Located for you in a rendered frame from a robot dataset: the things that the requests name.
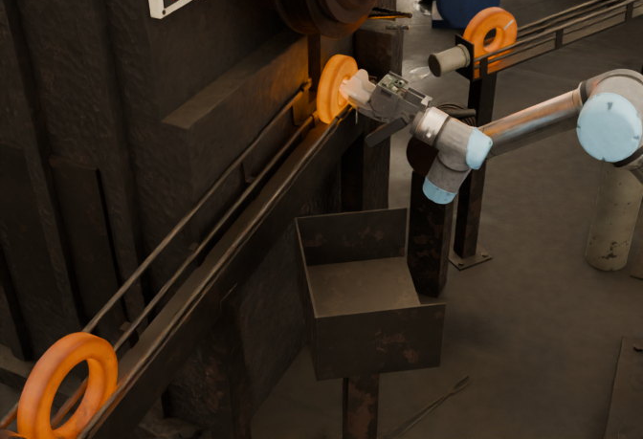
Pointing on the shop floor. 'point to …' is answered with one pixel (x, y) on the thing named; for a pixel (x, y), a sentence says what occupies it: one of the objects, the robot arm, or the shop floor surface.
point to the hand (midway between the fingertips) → (339, 85)
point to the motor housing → (429, 219)
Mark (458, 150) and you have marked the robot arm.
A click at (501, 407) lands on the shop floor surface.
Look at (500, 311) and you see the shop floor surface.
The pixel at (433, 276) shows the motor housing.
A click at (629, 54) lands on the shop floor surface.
